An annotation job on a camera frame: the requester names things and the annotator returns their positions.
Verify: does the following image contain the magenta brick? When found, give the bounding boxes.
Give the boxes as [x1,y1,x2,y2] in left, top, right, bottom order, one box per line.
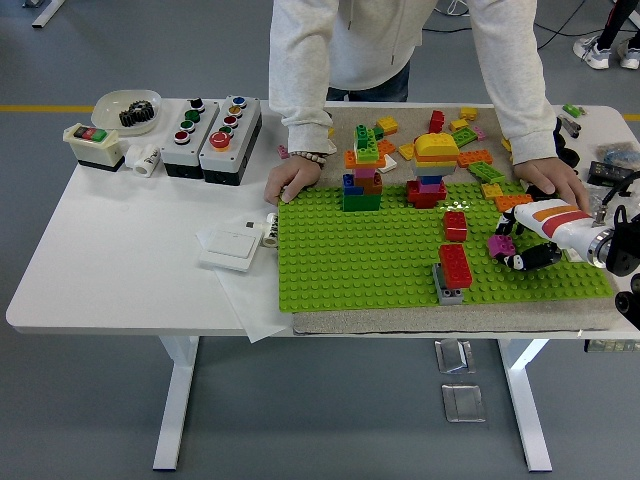
[487,233,516,259]

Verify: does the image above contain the black gears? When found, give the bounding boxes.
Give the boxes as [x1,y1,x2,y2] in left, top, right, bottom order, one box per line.
[118,99,157,128]

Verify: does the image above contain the person's left hand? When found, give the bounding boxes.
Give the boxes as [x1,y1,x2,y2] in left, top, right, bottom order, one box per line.
[513,157,592,212]

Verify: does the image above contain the red green switch box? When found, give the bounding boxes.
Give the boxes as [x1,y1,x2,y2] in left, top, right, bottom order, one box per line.
[63,122,126,173]

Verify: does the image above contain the white paper sheet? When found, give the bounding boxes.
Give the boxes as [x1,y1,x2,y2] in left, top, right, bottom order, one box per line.
[195,214,294,344]

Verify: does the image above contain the white desk foot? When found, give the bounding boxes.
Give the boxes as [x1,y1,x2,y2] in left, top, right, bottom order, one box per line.
[31,0,66,29]

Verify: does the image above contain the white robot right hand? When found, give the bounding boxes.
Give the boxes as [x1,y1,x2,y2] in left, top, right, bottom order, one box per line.
[494,199,615,272]

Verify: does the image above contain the square red brick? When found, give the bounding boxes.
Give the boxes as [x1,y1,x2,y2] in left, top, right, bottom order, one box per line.
[443,210,469,242]

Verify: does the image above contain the brick tower with green base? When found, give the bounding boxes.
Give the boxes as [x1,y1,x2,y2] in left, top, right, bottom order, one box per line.
[342,121,389,213]

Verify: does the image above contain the metal floor plate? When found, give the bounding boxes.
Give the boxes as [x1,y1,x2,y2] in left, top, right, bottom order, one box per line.
[433,338,478,375]
[440,382,487,424]

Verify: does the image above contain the white bowl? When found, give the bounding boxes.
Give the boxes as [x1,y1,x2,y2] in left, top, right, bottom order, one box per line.
[92,88,164,137]

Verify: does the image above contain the white table leg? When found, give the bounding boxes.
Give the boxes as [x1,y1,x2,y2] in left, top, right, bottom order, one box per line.
[497,338,554,473]
[152,335,201,472]

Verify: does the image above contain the clear plastic bag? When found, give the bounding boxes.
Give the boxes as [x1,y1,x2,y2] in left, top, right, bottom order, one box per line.
[583,185,616,216]

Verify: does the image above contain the white wall switch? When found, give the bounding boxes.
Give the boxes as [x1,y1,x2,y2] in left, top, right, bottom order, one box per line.
[198,227,265,274]

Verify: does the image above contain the bag with blue parts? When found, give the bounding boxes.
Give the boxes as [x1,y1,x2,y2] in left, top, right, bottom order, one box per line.
[597,142,640,164]

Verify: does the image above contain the long orange brick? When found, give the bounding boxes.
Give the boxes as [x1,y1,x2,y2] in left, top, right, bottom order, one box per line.
[494,194,534,212]
[457,148,495,169]

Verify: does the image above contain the white pipe fitting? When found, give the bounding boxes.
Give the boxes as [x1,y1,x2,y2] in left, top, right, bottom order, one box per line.
[124,143,162,178]

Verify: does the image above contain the metal tool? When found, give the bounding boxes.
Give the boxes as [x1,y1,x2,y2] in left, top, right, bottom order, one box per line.
[557,114,582,140]

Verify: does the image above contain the control box with emergency stop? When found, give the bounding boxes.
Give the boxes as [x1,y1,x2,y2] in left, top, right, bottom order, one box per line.
[198,94,264,187]

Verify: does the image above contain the three-button control box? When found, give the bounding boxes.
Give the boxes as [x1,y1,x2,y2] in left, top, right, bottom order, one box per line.
[160,97,221,179]

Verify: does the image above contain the person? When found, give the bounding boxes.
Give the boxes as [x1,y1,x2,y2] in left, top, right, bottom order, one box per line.
[268,0,560,166]
[572,0,640,71]

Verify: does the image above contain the grey brick stack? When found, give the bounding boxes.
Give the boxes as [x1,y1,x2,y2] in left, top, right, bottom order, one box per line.
[431,263,465,305]

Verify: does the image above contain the bead bracelet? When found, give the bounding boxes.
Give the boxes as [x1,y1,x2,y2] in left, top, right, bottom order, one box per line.
[289,150,329,167]

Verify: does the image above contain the person's right hand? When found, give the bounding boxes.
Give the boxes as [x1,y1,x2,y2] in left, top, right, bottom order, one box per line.
[263,155,324,206]

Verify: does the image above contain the white printed tube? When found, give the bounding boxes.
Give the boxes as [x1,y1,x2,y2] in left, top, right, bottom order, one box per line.
[261,212,280,248]

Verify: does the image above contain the black display device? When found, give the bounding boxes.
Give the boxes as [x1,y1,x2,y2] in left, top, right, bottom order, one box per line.
[587,160,636,190]

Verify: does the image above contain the brick tower with yellow roof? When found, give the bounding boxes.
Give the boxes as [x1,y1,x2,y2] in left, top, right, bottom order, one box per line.
[405,132,460,209]

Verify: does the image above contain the long red brick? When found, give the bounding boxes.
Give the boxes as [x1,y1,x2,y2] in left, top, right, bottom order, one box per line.
[438,243,474,290]

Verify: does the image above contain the green studded baseplate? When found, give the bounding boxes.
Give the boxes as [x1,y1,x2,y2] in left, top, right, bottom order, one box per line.
[277,180,615,314]

